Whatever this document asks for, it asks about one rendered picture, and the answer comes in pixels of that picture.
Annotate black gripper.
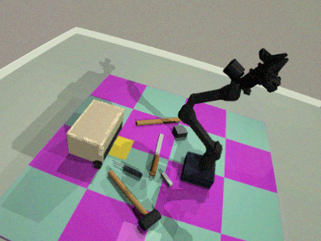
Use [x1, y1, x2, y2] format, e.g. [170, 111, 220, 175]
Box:
[248, 48, 289, 92]

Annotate beige low cabinet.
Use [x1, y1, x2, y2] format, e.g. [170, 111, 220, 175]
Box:
[67, 99, 134, 169]

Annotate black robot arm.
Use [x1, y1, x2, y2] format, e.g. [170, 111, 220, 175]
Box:
[178, 59, 255, 170]

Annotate brown cylinder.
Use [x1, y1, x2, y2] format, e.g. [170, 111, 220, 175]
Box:
[149, 134, 164, 176]

